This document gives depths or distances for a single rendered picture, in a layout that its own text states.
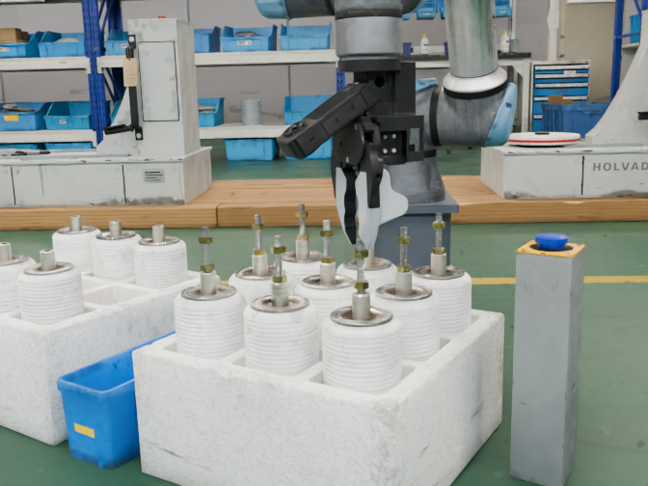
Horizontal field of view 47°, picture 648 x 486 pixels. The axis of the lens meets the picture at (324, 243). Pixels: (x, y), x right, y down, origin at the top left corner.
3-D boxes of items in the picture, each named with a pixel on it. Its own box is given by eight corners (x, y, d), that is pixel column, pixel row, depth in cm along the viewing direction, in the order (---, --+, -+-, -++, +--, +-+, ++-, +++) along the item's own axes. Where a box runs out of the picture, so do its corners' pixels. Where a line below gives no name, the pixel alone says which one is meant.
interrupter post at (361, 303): (365, 323, 87) (365, 296, 86) (347, 321, 88) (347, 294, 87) (374, 317, 89) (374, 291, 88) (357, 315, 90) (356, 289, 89)
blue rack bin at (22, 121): (16, 128, 608) (13, 102, 603) (62, 127, 606) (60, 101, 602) (-13, 132, 559) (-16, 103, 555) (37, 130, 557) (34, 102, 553)
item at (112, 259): (125, 315, 152) (119, 229, 149) (158, 323, 147) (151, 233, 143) (88, 328, 145) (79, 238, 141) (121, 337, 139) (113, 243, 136)
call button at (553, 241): (539, 246, 97) (540, 230, 97) (571, 249, 95) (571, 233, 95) (530, 252, 94) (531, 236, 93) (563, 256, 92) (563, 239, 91)
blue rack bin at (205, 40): (175, 57, 590) (174, 29, 585) (223, 55, 588) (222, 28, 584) (159, 54, 541) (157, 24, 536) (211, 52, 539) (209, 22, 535)
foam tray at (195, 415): (294, 378, 136) (291, 283, 132) (501, 422, 116) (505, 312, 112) (140, 472, 103) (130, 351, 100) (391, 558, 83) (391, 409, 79)
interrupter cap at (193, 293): (207, 285, 106) (207, 281, 106) (248, 292, 101) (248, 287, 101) (169, 298, 100) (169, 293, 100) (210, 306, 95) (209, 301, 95)
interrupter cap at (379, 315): (376, 333, 83) (376, 327, 83) (318, 324, 87) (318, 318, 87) (403, 314, 90) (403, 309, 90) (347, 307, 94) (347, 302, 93)
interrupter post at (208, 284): (208, 291, 102) (207, 268, 102) (221, 294, 101) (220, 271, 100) (196, 296, 100) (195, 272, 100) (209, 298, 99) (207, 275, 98)
